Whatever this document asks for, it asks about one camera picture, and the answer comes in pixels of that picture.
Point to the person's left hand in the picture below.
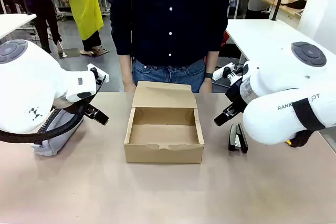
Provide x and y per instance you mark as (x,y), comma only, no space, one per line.
(205,85)

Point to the small white table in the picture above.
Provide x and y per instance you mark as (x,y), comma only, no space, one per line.
(13,23)

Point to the person in dark clothes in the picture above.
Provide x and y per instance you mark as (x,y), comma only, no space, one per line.
(42,6)

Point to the black wrist watch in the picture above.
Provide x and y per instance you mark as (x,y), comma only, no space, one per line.
(208,75)

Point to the person in yellow apron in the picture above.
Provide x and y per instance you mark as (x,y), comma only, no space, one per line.
(85,6)

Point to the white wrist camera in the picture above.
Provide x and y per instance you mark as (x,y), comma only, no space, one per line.
(225,72)
(98,73)

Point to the wooden workbench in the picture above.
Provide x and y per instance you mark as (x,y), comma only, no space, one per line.
(286,5)

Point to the person's right forearm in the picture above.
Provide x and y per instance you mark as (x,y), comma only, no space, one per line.
(126,69)

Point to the grey floor plate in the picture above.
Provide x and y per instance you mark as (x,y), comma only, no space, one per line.
(69,52)

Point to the brown cardboard box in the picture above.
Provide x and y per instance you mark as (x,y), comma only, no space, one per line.
(164,134)

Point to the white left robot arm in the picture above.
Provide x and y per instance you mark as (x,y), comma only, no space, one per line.
(26,90)

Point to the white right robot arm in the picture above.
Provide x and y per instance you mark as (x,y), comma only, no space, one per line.
(275,90)

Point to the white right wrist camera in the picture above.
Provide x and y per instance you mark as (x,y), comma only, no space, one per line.
(225,72)

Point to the large white table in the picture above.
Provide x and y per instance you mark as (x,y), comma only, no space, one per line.
(262,37)

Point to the person in navy shirt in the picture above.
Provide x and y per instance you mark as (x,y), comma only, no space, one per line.
(168,19)

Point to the grey zip pencil case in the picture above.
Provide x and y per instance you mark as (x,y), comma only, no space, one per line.
(56,140)

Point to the black stapler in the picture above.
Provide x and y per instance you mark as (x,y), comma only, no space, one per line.
(237,137)

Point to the person's left forearm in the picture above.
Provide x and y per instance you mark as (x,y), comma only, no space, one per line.
(212,61)

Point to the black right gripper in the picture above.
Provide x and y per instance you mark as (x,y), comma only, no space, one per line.
(236,93)

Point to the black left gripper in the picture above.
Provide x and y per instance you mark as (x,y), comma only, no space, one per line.
(90,110)

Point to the person's right hand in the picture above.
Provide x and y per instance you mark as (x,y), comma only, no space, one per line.
(129,87)

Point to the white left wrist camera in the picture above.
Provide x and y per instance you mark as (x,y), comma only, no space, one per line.
(98,73)

